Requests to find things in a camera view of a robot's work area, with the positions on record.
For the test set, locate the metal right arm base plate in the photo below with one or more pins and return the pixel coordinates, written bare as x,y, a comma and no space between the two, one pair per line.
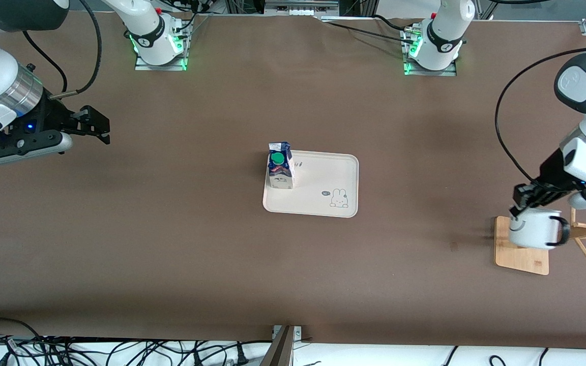
160,66

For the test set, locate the white smiley face mug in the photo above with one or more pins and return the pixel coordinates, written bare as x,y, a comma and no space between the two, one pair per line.
534,231

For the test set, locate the blue and white milk carton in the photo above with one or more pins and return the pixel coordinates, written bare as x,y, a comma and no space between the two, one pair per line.
279,173

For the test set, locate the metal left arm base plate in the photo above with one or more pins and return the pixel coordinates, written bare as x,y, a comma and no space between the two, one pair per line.
430,72

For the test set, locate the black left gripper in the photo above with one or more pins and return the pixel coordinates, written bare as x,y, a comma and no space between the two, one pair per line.
549,174

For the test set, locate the wooden mug stand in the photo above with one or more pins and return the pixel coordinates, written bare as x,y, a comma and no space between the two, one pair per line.
519,259

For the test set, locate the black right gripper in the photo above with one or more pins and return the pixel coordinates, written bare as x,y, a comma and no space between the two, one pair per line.
50,116

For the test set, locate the white tray with bunny print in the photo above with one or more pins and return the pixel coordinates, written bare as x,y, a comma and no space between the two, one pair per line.
318,178

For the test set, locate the metal table edge bracket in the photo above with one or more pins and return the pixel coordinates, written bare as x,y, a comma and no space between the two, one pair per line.
283,348

